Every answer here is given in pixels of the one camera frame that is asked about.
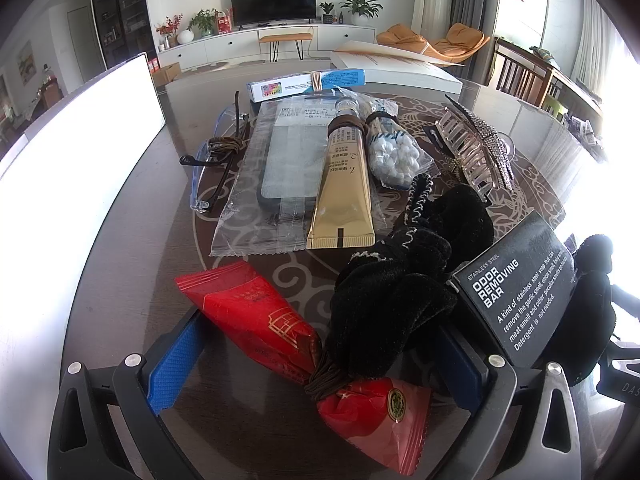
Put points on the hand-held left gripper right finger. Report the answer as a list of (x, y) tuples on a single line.
[(462, 372)]

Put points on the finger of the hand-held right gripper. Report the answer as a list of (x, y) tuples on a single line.
[(627, 302)]

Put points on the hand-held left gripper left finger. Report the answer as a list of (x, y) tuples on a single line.
[(172, 360)]

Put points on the black fuzzy scrunchie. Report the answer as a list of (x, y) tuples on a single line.
[(590, 310)]

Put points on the red snack packet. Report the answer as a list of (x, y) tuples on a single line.
[(250, 315)]

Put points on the black printed box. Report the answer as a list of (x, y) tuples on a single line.
[(515, 285)]

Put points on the black fuzzy trimmed hair accessory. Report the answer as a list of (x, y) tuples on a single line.
[(400, 285)]

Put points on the rhinestone hair claw clip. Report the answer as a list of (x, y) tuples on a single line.
[(475, 145)]

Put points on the gold cream tube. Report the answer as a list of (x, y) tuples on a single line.
[(340, 185)]

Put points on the clear bag of cotton swabs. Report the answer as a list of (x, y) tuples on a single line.
[(395, 157)]

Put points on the blue and white carton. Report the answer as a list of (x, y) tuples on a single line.
[(340, 79)]

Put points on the green stool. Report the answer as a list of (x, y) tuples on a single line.
[(552, 105)]

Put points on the phone case in clear bag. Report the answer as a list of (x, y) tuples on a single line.
[(285, 160)]

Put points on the long white panel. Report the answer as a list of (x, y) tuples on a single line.
[(100, 125)]

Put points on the dark wooden slatted chair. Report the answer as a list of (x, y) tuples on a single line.
[(520, 72)]

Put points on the white window curtain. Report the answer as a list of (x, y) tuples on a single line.
[(597, 35)]

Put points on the cardboard box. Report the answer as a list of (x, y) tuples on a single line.
[(167, 72)]

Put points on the red boxes on floor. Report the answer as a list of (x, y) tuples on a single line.
[(154, 64)]

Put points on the large white flat box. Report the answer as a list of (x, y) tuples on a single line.
[(400, 72)]

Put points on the orange lounge chair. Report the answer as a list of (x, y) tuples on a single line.
[(440, 42)]

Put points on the white television cabinet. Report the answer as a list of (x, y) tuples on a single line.
[(235, 45)]

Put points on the round white vase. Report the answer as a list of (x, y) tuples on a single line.
[(185, 37)]

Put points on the red flower bouquet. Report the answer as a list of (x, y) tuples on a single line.
[(170, 25)]

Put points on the bushy green potted plant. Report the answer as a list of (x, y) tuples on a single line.
[(202, 21)]

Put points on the orange bench with black legs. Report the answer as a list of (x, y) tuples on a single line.
[(285, 37)]

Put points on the dark glass display cabinet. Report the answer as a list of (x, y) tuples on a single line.
[(120, 10)]

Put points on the black television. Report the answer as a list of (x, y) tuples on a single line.
[(272, 2)]

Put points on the large leafy potted plant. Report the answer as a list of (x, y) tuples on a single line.
[(361, 6)]

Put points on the small potted plant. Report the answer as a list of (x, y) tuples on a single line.
[(327, 10)]

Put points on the framed wall picture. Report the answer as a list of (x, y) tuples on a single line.
[(26, 62)]

